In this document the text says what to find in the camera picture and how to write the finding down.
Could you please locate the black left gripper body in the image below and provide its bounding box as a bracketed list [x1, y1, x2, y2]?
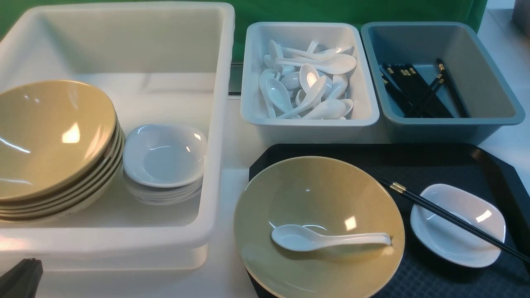
[0, 258, 43, 298]

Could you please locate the white soup spoon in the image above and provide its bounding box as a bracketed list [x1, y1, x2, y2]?
[271, 224, 391, 252]

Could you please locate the beige noodle bowl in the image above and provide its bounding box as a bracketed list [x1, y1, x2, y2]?
[234, 156, 405, 298]

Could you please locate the black chopstick gold band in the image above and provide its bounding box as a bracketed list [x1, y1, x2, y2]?
[381, 178, 530, 259]

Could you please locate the white square sauce dish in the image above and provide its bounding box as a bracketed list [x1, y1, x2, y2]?
[410, 184, 506, 268]

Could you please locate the stacked beige bowl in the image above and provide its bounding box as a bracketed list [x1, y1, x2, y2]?
[1, 123, 122, 209]
[1, 153, 123, 224]
[1, 130, 123, 212]
[1, 131, 124, 219]
[0, 80, 117, 202]

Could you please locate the bottom stacked beige bowl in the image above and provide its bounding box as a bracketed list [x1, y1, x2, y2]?
[1, 153, 123, 224]

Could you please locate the top stacked beige bowl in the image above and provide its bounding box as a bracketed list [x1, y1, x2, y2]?
[0, 80, 117, 202]

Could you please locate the white spoon left bowl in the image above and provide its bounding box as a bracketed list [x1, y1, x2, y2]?
[266, 79, 293, 113]

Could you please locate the bottom stacked white dish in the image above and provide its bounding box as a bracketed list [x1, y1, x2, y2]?
[125, 186, 202, 206]

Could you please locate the stacked white dish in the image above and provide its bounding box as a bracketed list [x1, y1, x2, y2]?
[123, 124, 208, 188]
[138, 192, 176, 198]
[123, 174, 203, 196]
[125, 186, 202, 206]

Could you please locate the top stacked white dish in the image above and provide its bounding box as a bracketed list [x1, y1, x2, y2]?
[123, 124, 208, 188]

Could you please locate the large white plastic tub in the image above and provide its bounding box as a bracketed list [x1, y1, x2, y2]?
[1, 2, 235, 272]

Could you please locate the white spoon far left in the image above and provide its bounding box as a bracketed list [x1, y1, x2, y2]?
[259, 68, 277, 119]

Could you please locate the white spoon diagonal centre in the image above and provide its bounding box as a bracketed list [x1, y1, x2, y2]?
[277, 76, 326, 119]

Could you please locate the white spoon centre upright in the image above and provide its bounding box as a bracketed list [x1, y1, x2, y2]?
[299, 63, 320, 93]

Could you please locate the white spoon front right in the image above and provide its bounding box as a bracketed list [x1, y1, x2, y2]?
[302, 99, 346, 120]

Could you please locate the white spoon bin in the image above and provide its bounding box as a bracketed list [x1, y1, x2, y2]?
[241, 22, 379, 144]

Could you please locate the long white spoon top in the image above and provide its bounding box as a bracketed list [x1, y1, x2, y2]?
[274, 54, 357, 75]

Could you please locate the white spoon back thin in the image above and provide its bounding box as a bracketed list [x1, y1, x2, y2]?
[281, 46, 354, 60]

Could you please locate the black serving tray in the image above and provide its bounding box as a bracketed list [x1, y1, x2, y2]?
[248, 144, 530, 298]

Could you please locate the black chopsticks bundle in bin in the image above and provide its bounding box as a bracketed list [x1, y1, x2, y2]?
[379, 63, 453, 118]

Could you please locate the grey-blue chopstick bin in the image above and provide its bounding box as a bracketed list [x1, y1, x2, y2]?
[361, 22, 525, 144]

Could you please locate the black chopstick crossing in bin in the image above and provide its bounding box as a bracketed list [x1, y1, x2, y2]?
[405, 73, 444, 118]

